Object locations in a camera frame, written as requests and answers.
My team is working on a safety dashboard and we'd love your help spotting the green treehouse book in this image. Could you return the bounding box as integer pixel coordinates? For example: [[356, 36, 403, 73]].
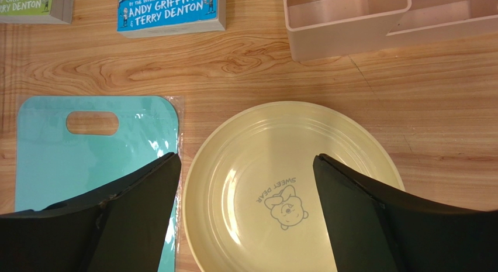
[[1, 0, 74, 24]]

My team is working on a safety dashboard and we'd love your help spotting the yellow plate with bear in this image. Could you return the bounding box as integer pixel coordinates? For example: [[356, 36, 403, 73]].
[[181, 101, 404, 271]]

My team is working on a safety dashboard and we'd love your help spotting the pink file organizer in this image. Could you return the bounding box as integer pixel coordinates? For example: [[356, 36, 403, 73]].
[[283, 0, 497, 61]]

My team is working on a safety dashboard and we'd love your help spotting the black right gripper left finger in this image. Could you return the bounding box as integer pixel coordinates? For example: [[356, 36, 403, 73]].
[[1, 153, 181, 271]]

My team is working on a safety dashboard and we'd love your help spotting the teal cutting board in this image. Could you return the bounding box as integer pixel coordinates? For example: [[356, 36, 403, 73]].
[[13, 96, 180, 271]]

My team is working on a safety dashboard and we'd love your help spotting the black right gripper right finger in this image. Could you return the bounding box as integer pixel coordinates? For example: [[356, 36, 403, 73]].
[[313, 154, 497, 271]]

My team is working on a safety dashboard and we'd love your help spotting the blue treehouse book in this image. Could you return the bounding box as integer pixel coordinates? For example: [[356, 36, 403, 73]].
[[117, 0, 226, 38]]

